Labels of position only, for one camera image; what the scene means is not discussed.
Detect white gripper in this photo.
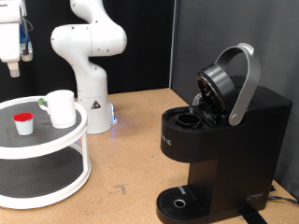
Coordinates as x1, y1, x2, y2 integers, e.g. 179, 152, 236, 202
0, 21, 22, 78

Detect white coffee pod red lid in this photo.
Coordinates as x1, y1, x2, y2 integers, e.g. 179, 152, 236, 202
12, 112, 36, 136

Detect black Keurig coffee machine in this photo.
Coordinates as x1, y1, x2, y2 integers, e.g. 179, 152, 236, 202
155, 42, 293, 224

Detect white two-tier turntable shelf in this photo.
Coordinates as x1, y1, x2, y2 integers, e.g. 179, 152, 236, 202
0, 95, 93, 210

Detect black tape strip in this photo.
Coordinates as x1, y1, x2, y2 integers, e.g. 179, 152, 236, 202
239, 211, 269, 224

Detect black camera cable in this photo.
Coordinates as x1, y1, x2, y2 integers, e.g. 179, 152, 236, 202
20, 7, 34, 55

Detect white mug green-marked handle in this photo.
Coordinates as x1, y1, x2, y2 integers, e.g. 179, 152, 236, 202
37, 90, 78, 130

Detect braided machine power cable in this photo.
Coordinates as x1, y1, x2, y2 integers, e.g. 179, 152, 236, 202
268, 195, 299, 205

